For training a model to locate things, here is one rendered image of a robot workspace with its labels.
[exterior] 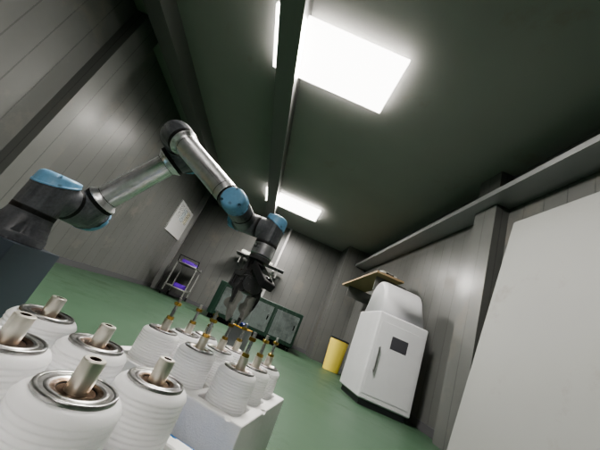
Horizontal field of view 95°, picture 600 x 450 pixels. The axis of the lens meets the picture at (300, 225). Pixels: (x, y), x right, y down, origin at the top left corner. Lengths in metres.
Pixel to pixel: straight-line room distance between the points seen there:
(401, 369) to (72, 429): 3.15
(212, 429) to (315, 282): 6.72
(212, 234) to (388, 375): 5.55
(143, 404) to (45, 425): 0.12
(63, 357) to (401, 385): 3.11
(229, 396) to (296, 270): 6.63
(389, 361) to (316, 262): 4.53
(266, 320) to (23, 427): 5.15
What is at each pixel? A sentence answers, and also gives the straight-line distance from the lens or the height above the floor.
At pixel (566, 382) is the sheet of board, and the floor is 0.68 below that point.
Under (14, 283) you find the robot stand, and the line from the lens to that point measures 1.13.
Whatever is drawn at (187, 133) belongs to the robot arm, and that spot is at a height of 0.81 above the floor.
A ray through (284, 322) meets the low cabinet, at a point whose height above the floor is 0.44.
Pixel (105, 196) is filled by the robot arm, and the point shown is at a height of 0.54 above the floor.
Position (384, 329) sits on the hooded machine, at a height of 0.76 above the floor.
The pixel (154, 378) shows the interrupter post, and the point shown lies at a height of 0.26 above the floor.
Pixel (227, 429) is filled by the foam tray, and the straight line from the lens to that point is 0.68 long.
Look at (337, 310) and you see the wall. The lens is 6.69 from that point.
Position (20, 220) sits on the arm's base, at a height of 0.36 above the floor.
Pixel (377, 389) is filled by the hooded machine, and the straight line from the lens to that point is 3.27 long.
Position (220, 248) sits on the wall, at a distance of 7.39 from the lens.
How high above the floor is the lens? 0.38
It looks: 20 degrees up
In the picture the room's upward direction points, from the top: 24 degrees clockwise
